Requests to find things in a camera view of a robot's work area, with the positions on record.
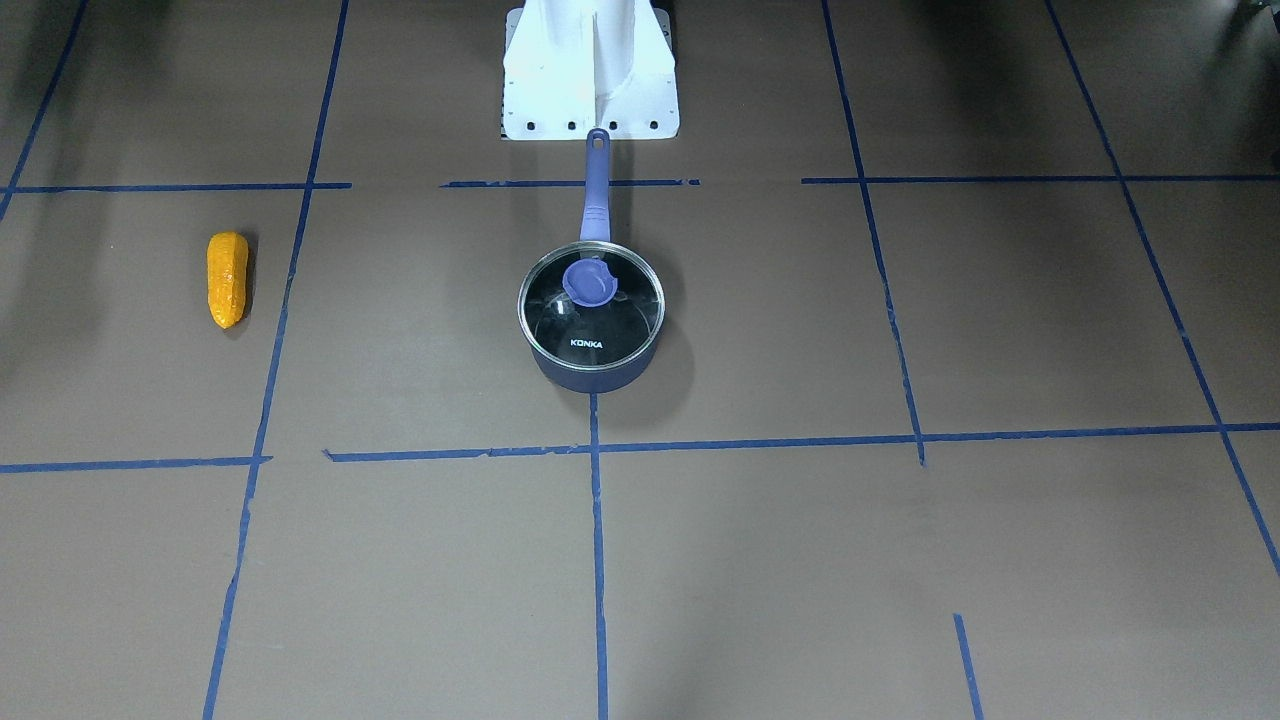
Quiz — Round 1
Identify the glass pot lid blue knob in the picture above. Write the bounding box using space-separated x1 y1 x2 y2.
517 241 666 372

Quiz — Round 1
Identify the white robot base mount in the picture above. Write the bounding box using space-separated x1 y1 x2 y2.
500 1 681 142

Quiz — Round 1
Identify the dark blue saucepan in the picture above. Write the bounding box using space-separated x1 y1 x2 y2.
517 128 667 395

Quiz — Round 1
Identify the orange toy corn cob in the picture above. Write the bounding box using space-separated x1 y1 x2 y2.
206 231 251 331

